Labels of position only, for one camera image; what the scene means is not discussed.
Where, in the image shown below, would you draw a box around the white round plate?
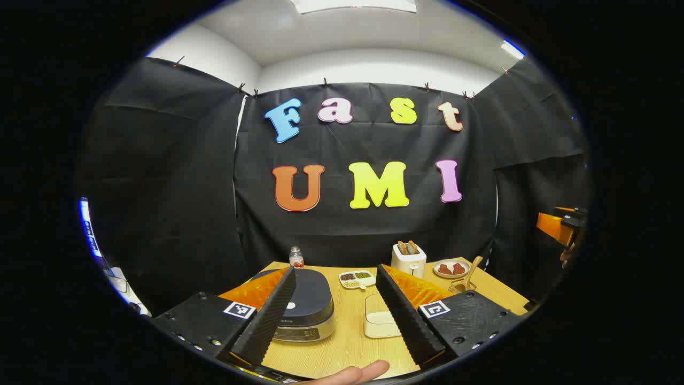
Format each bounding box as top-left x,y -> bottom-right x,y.
433,259 -> 471,279

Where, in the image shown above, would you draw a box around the white side desk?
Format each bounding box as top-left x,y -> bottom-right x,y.
104,265 -> 150,316

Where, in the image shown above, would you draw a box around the black backdrop cloth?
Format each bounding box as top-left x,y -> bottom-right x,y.
77,56 -> 591,316

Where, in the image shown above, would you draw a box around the ceiling light panel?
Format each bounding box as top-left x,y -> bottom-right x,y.
291,0 -> 417,14

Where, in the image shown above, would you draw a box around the white toaster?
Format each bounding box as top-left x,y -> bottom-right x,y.
391,242 -> 427,279

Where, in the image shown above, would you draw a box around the dark grey rice cooker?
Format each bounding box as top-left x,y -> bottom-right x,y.
250,268 -> 336,343

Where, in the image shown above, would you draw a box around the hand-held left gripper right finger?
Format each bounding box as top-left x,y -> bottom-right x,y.
376,263 -> 527,367

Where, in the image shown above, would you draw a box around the white divided bean dish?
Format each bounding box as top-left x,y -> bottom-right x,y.
339,271 -> 377,290

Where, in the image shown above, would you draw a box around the computer monitor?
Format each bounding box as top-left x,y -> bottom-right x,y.
79,198 -> 102,257

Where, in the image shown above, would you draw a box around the clear glass tray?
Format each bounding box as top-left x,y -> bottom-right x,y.
364,293 -> 402,338

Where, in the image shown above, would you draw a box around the wooden spoon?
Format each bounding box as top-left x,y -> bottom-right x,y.
452,256 -> 484,292

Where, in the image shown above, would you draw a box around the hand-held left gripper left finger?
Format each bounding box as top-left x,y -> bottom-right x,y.
152,266 -> 297,369

